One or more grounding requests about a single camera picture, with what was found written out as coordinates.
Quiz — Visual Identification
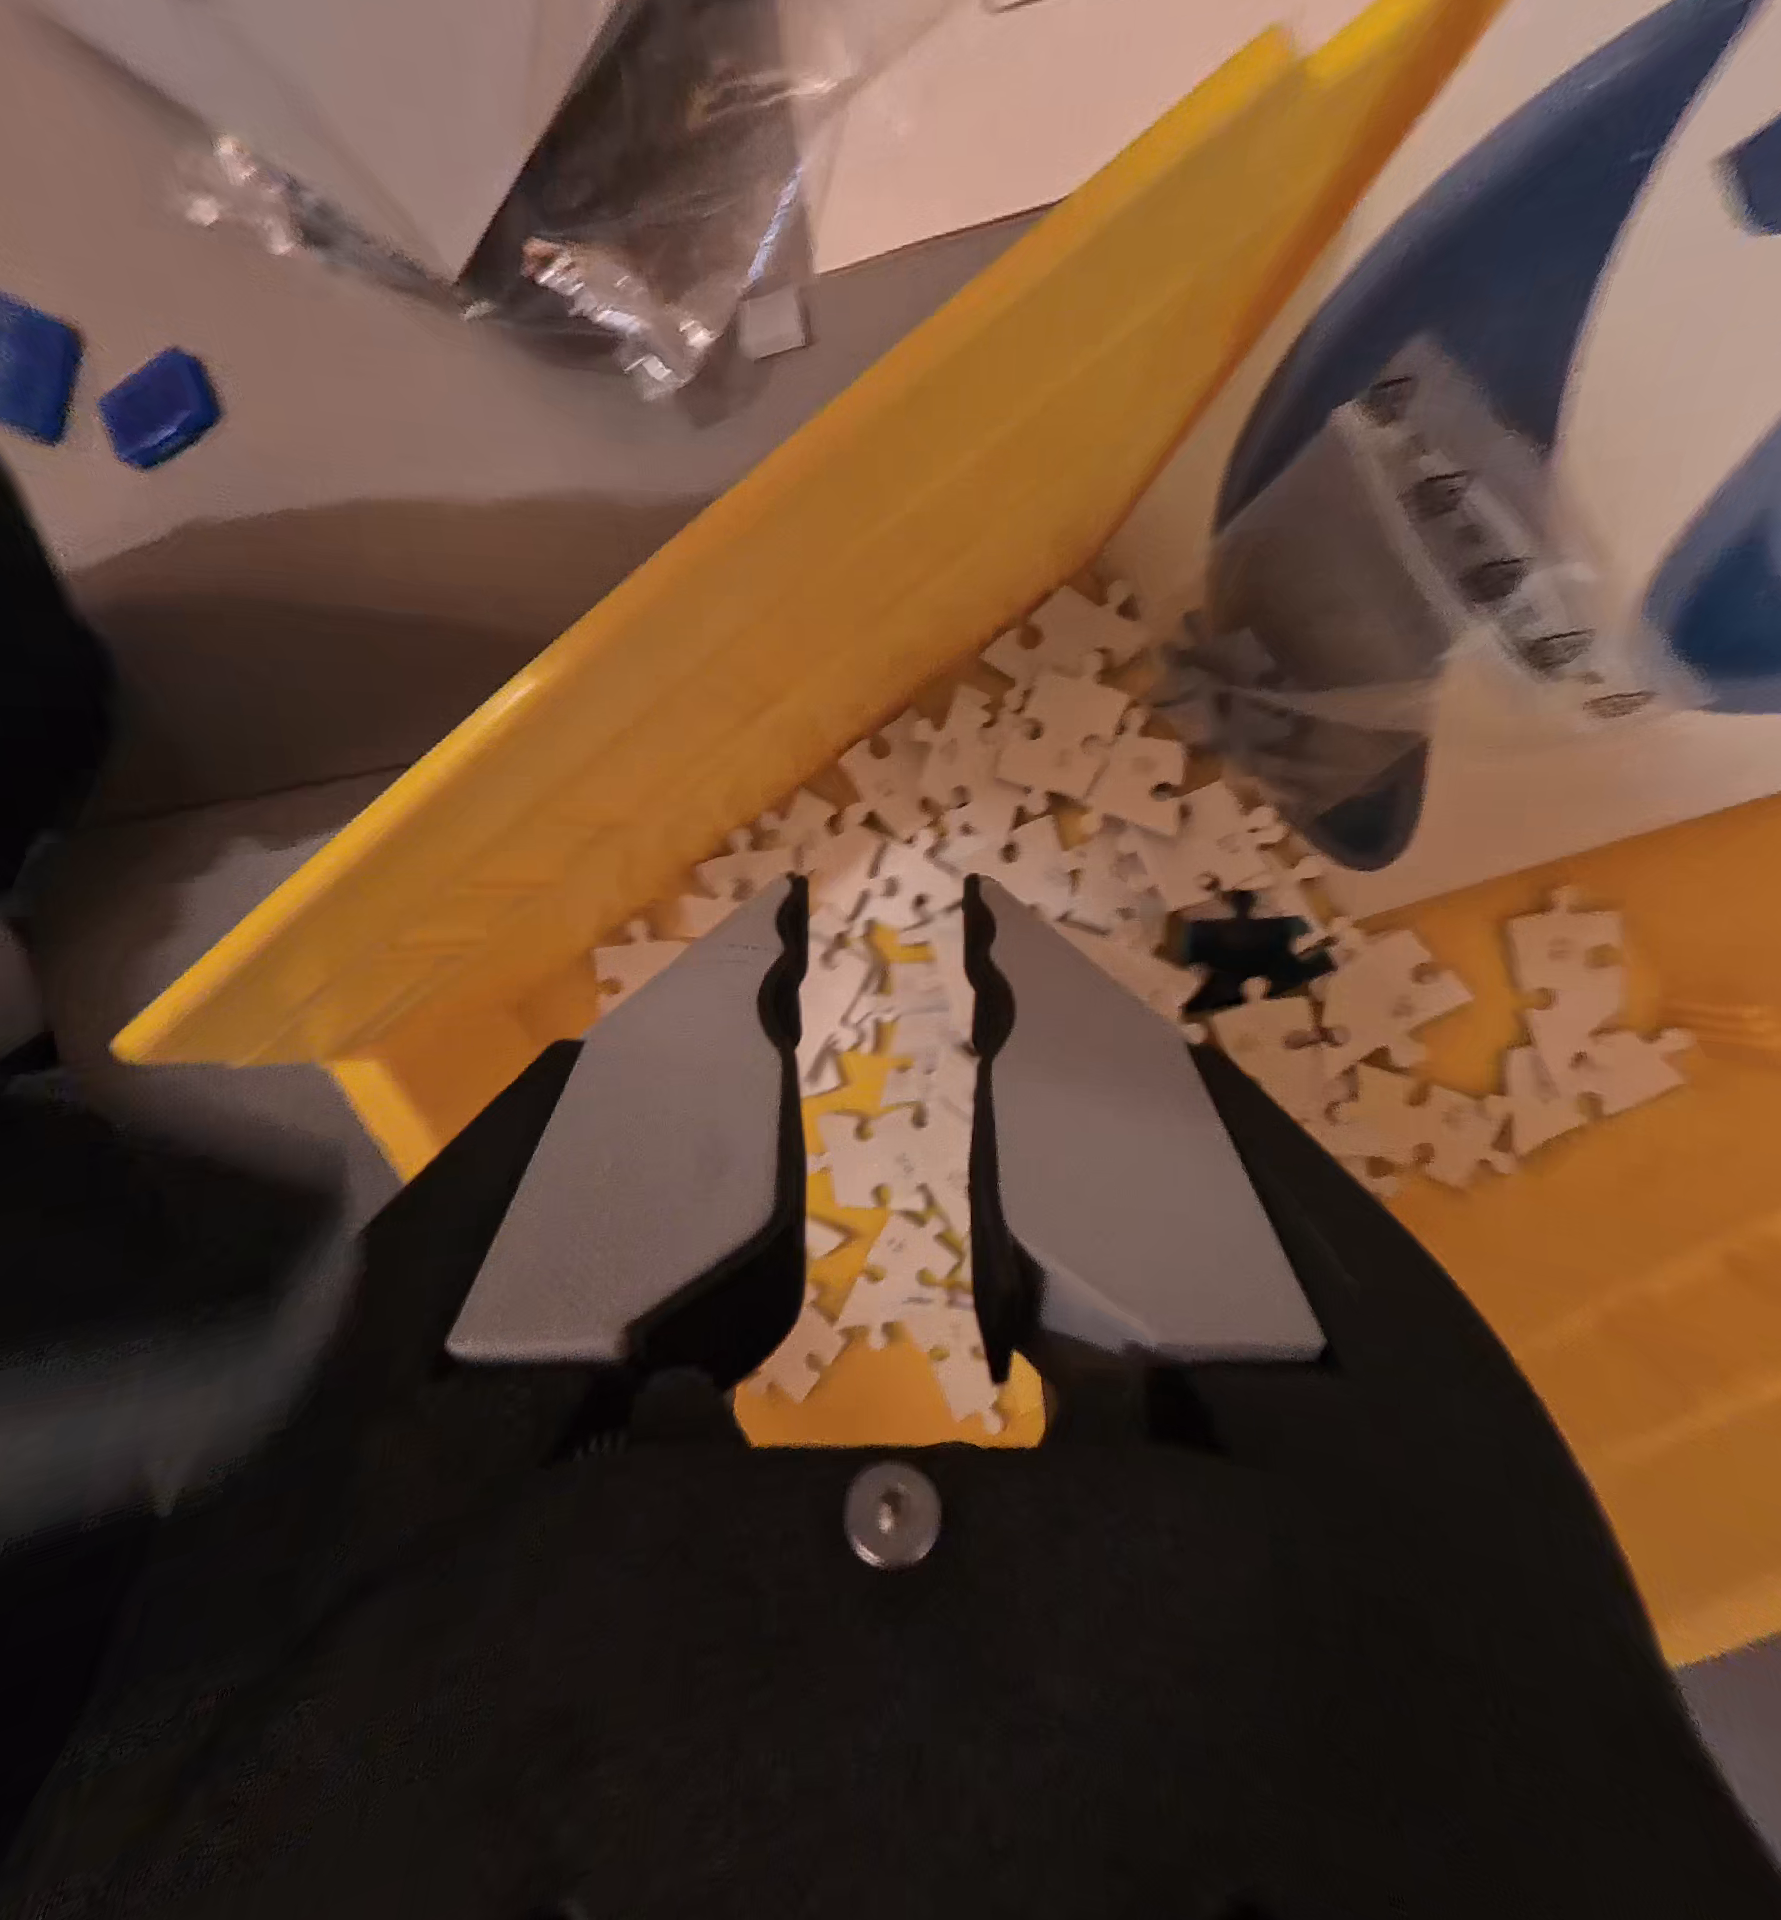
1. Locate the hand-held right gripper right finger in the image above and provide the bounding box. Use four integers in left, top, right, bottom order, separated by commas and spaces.
962, 875, 1329, 1389

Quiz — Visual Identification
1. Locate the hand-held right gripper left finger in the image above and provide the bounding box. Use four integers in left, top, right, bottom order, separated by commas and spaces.
444, 875, 809, 1389

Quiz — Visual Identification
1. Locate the pile of puzzle pieces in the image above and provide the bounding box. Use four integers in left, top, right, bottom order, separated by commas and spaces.
592, 576, 1696, 1434

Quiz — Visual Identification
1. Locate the yellow plastic bin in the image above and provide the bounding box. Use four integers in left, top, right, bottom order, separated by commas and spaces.
111, 0, 1781, 1667

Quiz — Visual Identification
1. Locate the person's left forearm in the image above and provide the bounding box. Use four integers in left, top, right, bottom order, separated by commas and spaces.
0, 366, 120, 917

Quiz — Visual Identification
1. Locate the blue label sticker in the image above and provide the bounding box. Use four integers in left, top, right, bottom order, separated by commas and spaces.
99, 349, 225, 469
0, 285, 82, 442

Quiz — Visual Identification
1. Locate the clear bag with dark item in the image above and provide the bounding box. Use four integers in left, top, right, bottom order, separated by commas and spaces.
177, 0, 817, 404

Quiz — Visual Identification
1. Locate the white paper sheet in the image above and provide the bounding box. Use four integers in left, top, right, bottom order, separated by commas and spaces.
1100, 0, 1781, 917

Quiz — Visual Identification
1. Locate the white flat carton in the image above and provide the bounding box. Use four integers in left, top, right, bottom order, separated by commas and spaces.
35, 0, 652, 278

